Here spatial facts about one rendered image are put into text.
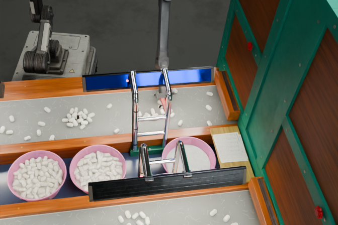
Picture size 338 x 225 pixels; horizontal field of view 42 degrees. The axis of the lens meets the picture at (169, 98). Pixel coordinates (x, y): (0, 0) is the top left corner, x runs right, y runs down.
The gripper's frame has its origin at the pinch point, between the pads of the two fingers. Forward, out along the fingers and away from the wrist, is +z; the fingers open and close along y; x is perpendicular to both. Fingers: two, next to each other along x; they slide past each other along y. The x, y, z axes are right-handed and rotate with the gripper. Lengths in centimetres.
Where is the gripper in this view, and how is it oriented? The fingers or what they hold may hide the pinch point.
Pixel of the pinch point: (165, 109)
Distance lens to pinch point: 237.4
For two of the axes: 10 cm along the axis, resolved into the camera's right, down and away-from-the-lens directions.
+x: -1.7, -0.1, 9.9
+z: 0.7, 10.0, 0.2
